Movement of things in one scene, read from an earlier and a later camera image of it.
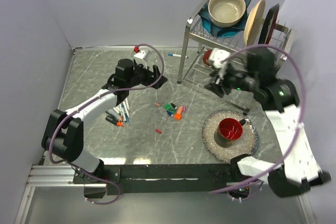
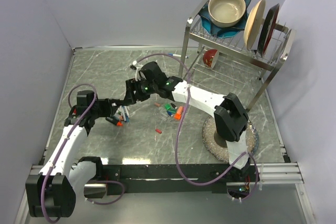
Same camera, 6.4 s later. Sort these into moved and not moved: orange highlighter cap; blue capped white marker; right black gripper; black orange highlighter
Moved: right black gripper
Not moved: blue capped white marker; orange highlighter cap; black orange highlighter
